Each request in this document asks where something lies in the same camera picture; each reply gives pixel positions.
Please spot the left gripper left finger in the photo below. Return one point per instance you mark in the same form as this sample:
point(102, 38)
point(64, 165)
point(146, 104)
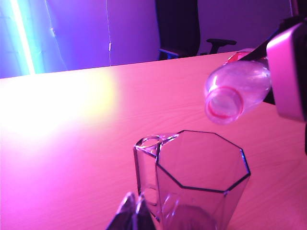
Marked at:
point(134, 215)

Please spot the finger of the right gripper with light pad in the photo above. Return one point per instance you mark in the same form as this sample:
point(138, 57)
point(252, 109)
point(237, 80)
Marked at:
point(287, 76)

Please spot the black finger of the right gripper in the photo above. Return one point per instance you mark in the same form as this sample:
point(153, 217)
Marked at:
point(256, 51)

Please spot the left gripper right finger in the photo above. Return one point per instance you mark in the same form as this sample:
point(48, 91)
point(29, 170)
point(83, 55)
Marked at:
point(192, 218)

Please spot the clear red-label water bottle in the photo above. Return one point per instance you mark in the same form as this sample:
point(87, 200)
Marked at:
point(239, 76)

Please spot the clear faceted glass mug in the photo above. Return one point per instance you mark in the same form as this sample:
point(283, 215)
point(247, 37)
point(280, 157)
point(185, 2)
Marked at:
point(204, 167)

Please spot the black office chair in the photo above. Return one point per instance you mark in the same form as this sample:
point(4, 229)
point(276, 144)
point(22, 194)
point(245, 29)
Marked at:
point(177, 26)

